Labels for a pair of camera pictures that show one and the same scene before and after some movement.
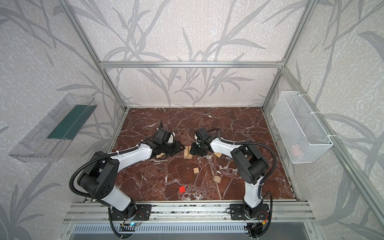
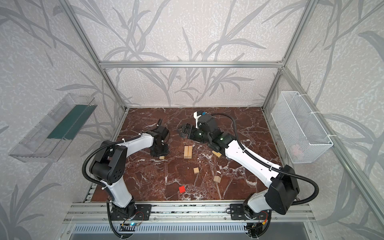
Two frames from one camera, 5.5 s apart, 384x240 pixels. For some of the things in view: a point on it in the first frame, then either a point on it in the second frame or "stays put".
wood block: (218, 154) stays put
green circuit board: (130, 224) stays put
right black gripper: (197, 148) → (190, 132)
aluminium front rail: (190, 212) stays put
